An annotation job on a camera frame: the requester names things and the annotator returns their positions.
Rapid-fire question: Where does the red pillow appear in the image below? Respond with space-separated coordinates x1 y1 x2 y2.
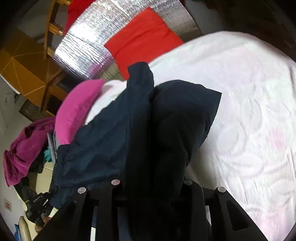
104 7 183 80

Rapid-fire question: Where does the large red cushion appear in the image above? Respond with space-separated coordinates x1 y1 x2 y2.
64 0 94 34

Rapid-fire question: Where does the purple fleece garment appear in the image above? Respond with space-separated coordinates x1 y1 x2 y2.
3 116 55 186

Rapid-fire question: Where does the white pink bed sheet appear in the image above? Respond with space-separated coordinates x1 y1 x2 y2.
84 30 296 241

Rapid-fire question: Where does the person's left hand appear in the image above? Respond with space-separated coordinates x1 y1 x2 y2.
35 216 51 234

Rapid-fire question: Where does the grey garment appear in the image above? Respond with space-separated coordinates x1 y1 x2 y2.
47 132 61 165

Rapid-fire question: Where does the black garment on sofa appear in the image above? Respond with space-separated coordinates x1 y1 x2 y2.
14 146 54 203

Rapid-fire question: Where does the silver foil insulation board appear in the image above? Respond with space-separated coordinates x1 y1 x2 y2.
53 1 202 80

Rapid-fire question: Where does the teal garment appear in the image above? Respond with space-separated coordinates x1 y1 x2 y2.
44 149 52 162

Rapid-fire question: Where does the navy blue zip jacket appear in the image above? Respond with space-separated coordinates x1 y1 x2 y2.
50 62 221 240

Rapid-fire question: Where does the magenta pillow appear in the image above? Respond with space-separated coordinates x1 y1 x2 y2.
55 79 104 145

